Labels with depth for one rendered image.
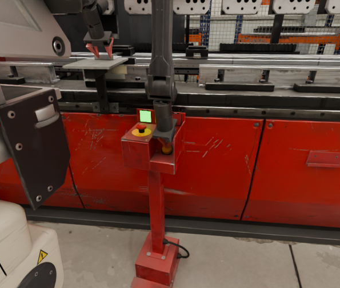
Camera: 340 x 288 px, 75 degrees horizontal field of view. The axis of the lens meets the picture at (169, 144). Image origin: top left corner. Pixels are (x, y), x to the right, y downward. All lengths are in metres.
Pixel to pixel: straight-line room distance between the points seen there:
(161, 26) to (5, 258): 0.56
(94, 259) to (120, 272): 0.17
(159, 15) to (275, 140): 0.76
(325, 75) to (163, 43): 0.82
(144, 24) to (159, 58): 1.01
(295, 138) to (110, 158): 0.90
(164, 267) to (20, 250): 0.86
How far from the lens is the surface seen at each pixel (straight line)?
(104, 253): 1.45
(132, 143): 0.79
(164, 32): 0.64
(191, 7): 1.06
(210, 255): 1.41
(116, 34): 1.16
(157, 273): 1.23
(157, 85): 0.66
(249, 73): 1.13
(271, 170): 1.22
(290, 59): 1.45
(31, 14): 0.21
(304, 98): 1.10
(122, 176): 1.25
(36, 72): 1.34
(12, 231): 0.42
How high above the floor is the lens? 1.13
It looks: 28 degrees down
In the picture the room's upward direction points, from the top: straight up
